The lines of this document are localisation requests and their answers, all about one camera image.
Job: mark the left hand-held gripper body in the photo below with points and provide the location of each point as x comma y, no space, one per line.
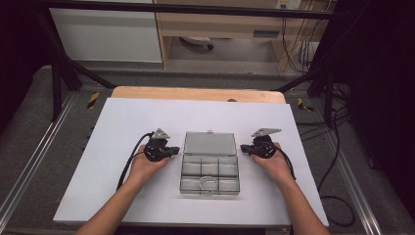
156,150

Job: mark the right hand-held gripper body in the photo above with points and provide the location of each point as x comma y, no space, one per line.
265,148

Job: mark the clear grey compartment box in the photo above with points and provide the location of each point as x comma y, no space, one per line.
210,163

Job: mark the person's left hand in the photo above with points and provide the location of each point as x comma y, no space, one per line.
145,168

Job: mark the person's right hand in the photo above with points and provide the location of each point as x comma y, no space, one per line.
277,168

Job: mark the light wooden table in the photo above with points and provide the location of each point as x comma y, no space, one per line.
195,94

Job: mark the black metal stand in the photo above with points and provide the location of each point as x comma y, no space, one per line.
60,68
321,76

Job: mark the white chair base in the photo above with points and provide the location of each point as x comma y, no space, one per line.
197,40

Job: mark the wooden desk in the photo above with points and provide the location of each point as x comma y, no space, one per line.
212,27

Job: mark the white cabinet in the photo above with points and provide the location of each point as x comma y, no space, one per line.
104,36

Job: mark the black curtain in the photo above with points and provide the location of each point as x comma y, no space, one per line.
375,81
16,49

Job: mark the white power strip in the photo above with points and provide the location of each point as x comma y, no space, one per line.
288,4

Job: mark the aluminium floor rail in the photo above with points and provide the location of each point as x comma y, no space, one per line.
36,156
352,182

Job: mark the black horizontal frame bar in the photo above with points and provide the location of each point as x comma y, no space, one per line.
195,9

